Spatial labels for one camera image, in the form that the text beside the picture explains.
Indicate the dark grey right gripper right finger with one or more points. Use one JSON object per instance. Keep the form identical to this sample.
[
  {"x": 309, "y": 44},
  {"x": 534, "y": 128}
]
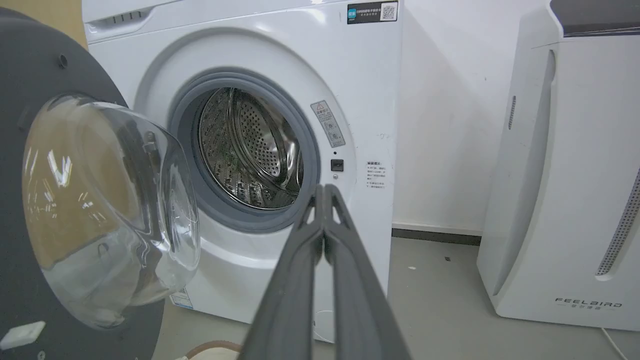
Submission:
[{"x": 362, "y": 305}]

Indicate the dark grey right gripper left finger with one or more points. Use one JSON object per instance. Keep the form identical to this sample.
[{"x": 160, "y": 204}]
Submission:
[{"x": 287, "y": 300}]

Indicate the grey washing machine door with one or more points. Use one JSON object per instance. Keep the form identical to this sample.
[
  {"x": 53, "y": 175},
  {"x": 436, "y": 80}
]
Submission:
[{"x": 65, "y": 210}]

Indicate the white front-load washing machine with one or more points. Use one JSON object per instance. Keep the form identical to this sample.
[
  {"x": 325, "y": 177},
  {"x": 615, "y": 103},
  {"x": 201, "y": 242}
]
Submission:
[{"x": 300, "y": 60}]

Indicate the laundry basket with brown rim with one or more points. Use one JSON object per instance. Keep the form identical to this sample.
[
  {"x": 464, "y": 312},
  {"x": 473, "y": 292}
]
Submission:
[{"x": 212, "y": 351}]

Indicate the white air purifier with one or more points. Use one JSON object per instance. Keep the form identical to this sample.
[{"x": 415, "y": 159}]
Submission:
[{"x": 570, "y": 175}]

